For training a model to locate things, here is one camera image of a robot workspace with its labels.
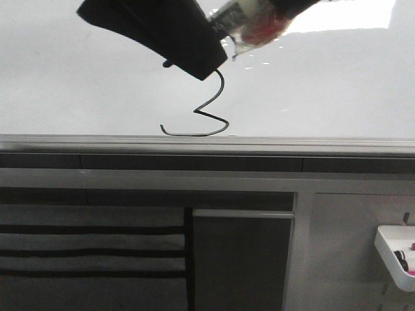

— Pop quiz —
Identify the dark grey cabinet panel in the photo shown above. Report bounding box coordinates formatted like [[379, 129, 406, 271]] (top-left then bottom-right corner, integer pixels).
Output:
[[193, 210, 292, 310]]

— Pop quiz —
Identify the white plastic tray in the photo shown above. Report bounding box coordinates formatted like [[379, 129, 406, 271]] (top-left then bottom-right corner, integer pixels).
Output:
[[374, 225, 414, 292]]

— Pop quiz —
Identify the pink marker in tray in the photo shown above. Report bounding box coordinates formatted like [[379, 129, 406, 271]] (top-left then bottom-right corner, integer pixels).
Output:
[[407, 242, 415, 275]]

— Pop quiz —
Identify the black marker in tray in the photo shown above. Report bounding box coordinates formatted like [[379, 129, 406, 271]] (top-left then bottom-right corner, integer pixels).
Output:
[[394, 250, 409, 272]]

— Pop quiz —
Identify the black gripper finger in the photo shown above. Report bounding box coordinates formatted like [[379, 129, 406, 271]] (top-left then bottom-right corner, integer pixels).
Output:
[[77, 0, 228, 80], [270, 0, 319, 19]]

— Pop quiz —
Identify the grey striped fabric panel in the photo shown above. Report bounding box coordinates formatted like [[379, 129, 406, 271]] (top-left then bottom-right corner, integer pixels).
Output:
[[1, 205, 194, 310]]

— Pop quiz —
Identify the white whiteboard with aluminium frame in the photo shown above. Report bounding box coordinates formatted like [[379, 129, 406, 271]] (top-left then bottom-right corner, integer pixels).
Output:
[[1, 1, 414, 157]]

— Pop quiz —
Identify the white whiteboard marker black tip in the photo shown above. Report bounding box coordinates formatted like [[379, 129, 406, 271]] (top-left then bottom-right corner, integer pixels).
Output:
[[163, 0, 292, 68]]

